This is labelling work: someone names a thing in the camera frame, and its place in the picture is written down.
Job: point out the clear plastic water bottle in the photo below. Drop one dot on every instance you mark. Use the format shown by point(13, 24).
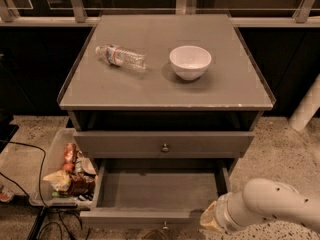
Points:
point(121, 57)

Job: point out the clear plastic storage bin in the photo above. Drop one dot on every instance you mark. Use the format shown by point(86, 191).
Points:
point(44, 192)

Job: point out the red white shoe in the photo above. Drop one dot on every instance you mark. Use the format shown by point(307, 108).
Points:
point(6, 195)

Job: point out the brown snack bag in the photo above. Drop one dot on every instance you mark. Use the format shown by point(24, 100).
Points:
point(81, 185)

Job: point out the white bowl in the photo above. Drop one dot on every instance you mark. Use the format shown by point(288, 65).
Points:
point(190, 62)

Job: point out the grey drawer cabinet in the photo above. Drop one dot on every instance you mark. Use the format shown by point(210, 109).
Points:
point(230, 96)

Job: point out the grey drawer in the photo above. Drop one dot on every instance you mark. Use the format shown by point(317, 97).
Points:
point(155, 193)
point(164, 144)

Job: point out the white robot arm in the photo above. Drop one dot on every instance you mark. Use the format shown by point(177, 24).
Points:
point(279, 180)

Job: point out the grey top drawer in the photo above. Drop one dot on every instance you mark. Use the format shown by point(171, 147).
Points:
point(164, 144)

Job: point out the yellow snack bag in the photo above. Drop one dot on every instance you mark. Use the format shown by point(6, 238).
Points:
point(59, 180)

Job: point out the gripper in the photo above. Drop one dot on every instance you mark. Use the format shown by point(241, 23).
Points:
point(221, 212)

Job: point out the metal window frame rail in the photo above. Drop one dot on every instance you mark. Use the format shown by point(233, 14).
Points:
point(243, 13)

